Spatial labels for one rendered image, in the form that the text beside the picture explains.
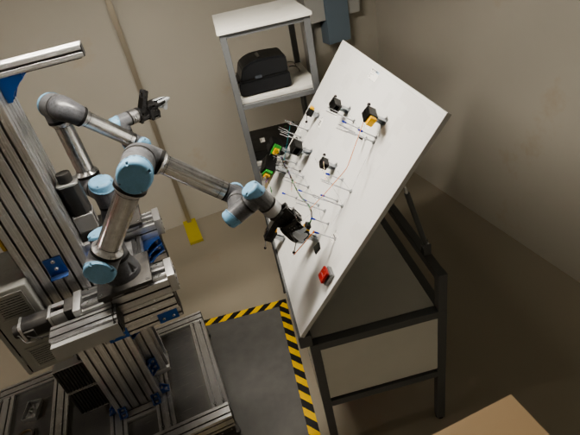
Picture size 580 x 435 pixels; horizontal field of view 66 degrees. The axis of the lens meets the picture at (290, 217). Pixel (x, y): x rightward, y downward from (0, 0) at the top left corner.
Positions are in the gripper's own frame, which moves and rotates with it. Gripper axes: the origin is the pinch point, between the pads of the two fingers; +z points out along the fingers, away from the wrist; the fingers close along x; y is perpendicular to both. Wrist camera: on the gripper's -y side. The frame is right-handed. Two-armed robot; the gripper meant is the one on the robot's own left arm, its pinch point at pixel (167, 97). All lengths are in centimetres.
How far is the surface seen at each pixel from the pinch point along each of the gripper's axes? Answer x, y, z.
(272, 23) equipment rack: 37, -31, 49
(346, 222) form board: 130, 16, -11
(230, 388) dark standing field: 73, 150, -51
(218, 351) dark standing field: 45, 153, -37
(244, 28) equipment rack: 28, -30, 37
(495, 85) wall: 112, 33, 178
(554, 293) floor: 194, 133, 124
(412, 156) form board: 150, -17, -2
